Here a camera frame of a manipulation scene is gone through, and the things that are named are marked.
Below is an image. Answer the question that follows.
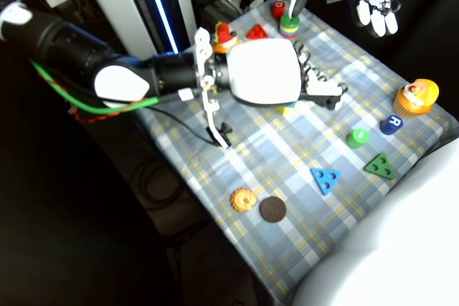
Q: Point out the white pillar with blue light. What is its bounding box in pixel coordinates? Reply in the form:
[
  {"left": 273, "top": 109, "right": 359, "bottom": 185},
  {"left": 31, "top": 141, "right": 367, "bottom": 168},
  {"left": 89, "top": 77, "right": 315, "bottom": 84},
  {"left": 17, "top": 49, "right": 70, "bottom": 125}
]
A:
[{"left": 73, "top": 0, "right": 200, "bottom": 59}]

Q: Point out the red twisted cable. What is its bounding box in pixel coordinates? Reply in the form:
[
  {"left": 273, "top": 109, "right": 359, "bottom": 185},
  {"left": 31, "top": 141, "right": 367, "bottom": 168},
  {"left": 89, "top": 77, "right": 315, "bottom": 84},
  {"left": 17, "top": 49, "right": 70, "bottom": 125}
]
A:
[{"left": 70, "top": 100, "right": 151, "bottom": 124}]

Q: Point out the black coiled cable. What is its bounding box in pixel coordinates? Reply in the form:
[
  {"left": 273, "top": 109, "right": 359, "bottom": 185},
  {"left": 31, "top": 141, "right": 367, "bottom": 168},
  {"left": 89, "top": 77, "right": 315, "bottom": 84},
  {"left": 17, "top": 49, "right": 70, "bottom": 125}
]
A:
[{"left": 131, "top": 161, "right": 184, "bottom": 211}]

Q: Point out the strawberry toy cupcake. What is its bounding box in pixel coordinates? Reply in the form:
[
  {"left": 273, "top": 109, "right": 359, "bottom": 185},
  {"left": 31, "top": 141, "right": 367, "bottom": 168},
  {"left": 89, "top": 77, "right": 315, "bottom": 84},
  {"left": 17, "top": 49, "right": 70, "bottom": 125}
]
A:
[{"left": 212, "top": 21, "right": 240, "bottom": 54}]

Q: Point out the red cylinder block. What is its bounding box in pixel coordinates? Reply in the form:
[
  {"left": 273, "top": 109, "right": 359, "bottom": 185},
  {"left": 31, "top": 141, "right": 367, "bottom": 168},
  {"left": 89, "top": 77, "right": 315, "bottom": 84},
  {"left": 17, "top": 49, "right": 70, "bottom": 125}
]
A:
[{"left": 271, "top": 0, "right": 288, "bottom": 20}]

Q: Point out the blue plaid tablecloth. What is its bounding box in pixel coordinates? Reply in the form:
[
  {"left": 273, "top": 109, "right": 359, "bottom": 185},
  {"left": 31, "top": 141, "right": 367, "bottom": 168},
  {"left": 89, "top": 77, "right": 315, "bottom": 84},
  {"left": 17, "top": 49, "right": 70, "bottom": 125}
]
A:
[{"left": 138, "top": 0, "right": 459, "bottom": 306}]

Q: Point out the peach toy cupcake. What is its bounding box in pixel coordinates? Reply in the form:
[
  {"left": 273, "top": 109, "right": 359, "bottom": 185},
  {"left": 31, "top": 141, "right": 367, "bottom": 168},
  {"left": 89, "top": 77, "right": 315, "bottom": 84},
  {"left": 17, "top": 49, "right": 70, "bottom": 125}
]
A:
[{"left": 393, "top": 78, "right": 440, "bottom": 119}]

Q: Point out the tan flower toy biscuit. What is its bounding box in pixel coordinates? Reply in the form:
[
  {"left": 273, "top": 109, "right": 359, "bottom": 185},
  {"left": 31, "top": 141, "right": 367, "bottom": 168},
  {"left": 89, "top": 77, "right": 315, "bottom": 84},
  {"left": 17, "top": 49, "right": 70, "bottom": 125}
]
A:
[{"left": 229, "top": 187, "right": 258, "bottom": 213}]

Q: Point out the green cylinder block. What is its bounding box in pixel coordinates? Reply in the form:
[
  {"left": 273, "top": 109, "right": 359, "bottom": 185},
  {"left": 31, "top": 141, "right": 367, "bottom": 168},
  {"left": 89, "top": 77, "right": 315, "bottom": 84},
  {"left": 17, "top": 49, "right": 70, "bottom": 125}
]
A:
[{"left": 346, "top": 128, "right": 371, "bottom": 150}]

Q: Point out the red triangle block with holes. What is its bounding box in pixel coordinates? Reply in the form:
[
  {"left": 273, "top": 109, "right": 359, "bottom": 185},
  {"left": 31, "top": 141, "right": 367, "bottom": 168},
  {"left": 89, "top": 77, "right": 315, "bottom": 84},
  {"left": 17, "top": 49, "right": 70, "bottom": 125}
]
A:
[{"left": 245, "top": 24, "right": 270, "bottom": 41}]

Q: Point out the green triangle block with holes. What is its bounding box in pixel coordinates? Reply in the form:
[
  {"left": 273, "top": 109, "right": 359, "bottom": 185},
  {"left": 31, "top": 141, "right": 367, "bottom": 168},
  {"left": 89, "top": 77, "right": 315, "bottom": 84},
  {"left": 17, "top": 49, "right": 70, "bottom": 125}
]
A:
[{"left": 363, "top": 153, "right": 396, "bottom": 181}]

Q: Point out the white power strip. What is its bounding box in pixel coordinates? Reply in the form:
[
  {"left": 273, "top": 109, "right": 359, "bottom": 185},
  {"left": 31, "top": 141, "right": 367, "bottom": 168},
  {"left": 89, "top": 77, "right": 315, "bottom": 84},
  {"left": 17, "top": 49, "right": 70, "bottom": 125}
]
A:
[{"left": 224, "top": 0, "right": 266, "bottom": 16}]

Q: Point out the blue cylinder block letter R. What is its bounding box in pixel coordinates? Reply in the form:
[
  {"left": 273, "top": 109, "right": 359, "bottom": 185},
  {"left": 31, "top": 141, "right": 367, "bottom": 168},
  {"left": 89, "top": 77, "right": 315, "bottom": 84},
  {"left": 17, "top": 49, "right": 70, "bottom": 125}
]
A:
[{"left": 379, "top": 115, "right": 404, "bottom": 136}]

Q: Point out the rainbow ring stack toy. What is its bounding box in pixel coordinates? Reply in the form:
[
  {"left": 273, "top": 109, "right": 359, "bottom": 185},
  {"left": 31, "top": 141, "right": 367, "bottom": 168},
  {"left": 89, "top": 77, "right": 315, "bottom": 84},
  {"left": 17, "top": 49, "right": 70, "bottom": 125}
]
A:
[{"left": 278, "top": 14, "right": 299, "bottom": 39}]

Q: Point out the brown chocolate toy cookie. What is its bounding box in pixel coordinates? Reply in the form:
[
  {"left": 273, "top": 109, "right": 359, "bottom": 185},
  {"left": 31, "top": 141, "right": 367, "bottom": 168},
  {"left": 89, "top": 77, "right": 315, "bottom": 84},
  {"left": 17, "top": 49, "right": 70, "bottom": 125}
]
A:
[{"left": 259, "top": 196, "right": 288, "bottom": 224}]

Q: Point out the green cable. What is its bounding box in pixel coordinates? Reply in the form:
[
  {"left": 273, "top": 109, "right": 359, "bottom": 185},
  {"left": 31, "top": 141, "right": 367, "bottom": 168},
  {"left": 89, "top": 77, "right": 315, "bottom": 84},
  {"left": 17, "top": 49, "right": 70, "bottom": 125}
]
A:
[{"left": 30, "top": 60, "right": 161, "bottom": 116}]

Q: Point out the blue triangle block with holes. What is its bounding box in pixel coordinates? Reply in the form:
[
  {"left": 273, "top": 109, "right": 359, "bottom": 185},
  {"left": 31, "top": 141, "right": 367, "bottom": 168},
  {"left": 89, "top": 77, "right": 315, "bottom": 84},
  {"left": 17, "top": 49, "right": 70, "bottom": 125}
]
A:
[{"left": 310, "top": 168, "right": 341, "bottom": 196}]

